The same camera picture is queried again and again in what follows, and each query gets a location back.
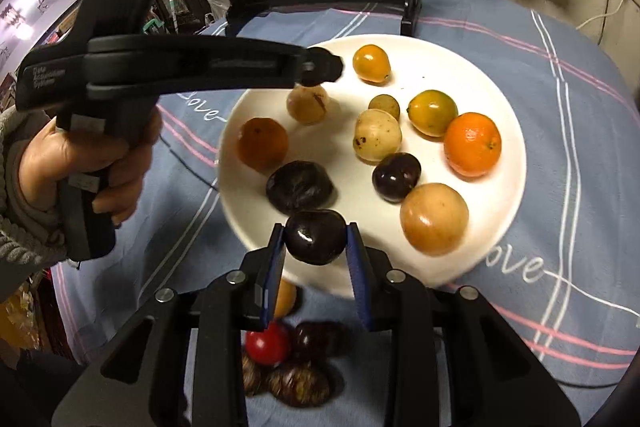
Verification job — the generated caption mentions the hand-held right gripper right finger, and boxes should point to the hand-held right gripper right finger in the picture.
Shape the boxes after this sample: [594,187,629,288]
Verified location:
[345,222,583,427]

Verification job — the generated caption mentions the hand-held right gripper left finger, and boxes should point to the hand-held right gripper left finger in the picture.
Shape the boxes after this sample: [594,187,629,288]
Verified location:
[57,222,288,427]

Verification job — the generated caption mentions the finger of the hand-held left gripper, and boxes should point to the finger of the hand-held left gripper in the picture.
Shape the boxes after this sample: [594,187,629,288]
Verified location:
[87,34,347,98]

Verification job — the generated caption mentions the dark purple round fruit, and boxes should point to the dark purple round fruit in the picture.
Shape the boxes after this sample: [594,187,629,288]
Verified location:
[290,321,351,362]
[284,209,347,266]
[371,152,422,204]

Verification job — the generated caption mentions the red round fruit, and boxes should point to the red round fruit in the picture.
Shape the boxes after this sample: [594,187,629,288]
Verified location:
[245,322,292,367]

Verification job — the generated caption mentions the white plate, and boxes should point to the white plate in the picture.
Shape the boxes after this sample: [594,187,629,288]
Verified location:
[217,34,528,300]

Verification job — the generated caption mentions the dark wrinkled passion fruit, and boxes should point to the dark wrinkled passion fruit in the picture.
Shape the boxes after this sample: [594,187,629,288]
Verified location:
[265,160,335,215]

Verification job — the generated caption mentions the small tan round fruit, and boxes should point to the small tan round fruit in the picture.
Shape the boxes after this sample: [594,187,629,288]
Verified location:
[286,84,330,125]

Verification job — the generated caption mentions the brown orange round fruit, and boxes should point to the brown orange round fruit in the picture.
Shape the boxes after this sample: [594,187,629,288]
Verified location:
[236,117,290,172]

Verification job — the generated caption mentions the large glossy tan fruit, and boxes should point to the large glossy tan fruit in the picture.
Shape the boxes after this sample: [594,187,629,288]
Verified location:
[399,183,470,257]

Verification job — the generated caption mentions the patterned dark water chestnut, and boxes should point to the patterned dark water chestnut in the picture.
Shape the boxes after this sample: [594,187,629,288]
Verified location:
[266,361,332,408]

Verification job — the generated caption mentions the pale spotted round fruit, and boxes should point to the pale spotted round fruit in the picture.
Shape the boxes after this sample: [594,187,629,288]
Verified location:
[353,108,403,162]

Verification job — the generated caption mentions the yellow orange oval fruit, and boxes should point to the yellow orange oval fruit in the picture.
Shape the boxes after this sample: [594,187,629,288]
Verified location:
[352,44,392,84]

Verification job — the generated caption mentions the small olive round fruit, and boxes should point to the small olive round fruit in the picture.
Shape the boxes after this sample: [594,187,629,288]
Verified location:
[368,94,401,122]

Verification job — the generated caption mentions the orange tangerine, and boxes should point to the orange tangerine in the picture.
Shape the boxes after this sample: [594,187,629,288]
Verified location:
[443,112,502,178]

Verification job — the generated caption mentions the yellow green citrus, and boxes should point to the yellow green citrus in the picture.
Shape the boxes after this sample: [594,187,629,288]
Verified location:
[406,89,459,138]

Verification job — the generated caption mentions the person's left hand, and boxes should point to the person's left hand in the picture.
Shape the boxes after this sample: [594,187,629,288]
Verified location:
[17,109,164,227]

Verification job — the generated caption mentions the clear plastic bag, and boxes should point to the clear plastic bag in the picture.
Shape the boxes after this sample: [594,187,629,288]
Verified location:
[205,0,231,25]

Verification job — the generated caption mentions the blue striped tablecloth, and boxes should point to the blue striped tablecloth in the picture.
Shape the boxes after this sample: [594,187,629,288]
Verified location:
[50,0,640,427]

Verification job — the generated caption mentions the black cable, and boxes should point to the black cable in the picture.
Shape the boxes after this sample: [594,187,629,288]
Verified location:
[159,149,626,390]

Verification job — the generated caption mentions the white power cable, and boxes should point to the white power cable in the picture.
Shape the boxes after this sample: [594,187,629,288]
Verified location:
[575,0,632,32]

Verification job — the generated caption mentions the grey power cable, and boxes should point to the grey power cable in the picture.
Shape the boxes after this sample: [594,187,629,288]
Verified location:
[597,0,613,45]

